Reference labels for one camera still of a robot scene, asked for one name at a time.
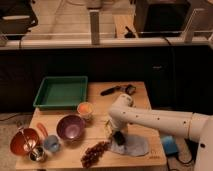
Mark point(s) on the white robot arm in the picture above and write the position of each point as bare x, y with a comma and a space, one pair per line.
193, 126

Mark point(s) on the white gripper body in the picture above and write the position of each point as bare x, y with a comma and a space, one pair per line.
112, 128

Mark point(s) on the red bowl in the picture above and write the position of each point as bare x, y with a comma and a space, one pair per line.
18, 145

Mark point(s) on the purple bowl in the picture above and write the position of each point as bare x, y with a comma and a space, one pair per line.
70, 127

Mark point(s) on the light blue cloth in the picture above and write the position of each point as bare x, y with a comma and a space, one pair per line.
134, 146

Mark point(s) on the orange small cup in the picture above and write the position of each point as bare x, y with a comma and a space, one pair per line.
85, 109

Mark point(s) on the black chair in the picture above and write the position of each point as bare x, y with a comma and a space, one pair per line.
16, 16

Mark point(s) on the grey vertical post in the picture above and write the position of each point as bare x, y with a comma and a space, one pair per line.
94, 27

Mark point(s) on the orange carrot toy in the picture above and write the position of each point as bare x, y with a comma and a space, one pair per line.
43, 130

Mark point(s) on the blue box on floor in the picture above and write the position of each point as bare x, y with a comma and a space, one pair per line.
169, 145

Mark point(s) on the small metal cup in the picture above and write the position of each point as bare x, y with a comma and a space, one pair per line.
37, 154

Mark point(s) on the bunch of purple grapes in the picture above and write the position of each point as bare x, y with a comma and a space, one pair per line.
92, 154

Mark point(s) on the metal spoon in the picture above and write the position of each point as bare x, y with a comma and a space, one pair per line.
21, 130

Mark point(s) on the blue cup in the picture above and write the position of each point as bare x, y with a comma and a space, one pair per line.
51, 143

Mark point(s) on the yellow green banana toy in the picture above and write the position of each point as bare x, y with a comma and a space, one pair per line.
106, 126

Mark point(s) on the green plastic tray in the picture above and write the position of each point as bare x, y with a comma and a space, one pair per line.
61, 92

